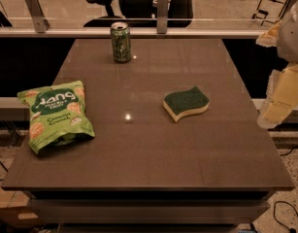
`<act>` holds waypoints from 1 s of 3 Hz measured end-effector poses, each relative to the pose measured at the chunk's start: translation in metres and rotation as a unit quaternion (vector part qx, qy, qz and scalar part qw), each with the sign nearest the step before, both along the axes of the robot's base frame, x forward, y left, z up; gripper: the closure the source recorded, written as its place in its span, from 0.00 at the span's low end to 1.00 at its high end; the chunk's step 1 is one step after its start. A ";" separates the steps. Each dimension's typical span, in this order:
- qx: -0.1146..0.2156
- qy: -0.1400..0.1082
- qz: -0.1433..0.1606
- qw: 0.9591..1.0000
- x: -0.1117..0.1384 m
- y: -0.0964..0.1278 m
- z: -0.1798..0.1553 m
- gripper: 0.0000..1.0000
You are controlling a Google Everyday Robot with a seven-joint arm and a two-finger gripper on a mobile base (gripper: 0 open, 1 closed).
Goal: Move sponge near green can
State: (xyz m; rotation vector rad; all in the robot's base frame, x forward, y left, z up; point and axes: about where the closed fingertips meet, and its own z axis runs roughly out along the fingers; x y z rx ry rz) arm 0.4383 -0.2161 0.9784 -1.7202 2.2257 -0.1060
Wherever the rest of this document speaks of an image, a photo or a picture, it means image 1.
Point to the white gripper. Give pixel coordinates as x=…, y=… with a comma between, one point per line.
x=292, y=38

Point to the green and yellow sponge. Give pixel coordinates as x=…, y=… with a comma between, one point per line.
x=186, y=103

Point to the green soda can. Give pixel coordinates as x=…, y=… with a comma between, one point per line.
x=120, y=34

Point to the black office chair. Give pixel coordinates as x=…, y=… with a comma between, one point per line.
x=143, y=13

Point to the green snack bag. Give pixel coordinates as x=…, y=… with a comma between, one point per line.
x=57, y=115

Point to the cardboard box under table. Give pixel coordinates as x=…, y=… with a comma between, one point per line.
x=15, y=212

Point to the wooden stool frame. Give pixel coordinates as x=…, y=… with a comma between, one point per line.
x=269, y=11

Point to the middle metal bracket post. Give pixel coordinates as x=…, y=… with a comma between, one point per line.
x=162, y=16

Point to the left metal bracket post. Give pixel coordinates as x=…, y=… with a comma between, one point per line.
x=40, y=23

